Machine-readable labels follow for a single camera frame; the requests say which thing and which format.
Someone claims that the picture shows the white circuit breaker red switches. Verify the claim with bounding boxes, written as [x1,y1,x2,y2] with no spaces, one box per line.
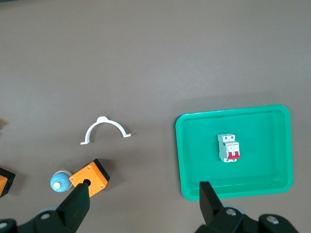
[217,133,241,163]

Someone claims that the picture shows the green plastic tray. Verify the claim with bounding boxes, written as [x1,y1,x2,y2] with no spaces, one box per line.
[175,104,294,202]

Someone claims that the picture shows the blue cylinder with white cap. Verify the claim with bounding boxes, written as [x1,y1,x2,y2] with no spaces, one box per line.
[50,169,73,194]

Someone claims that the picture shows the small white pipe clamp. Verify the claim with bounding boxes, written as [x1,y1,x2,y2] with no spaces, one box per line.
[80,116,132,146]

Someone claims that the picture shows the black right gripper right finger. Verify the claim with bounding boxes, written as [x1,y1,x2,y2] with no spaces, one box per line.
[194,181,299,233]

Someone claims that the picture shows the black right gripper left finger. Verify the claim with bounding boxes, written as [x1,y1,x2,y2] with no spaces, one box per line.
[0,182,90,233]

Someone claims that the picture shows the orange black button box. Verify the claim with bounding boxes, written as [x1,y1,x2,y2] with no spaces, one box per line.
[0,167,16,198]
[69,159,111,198]

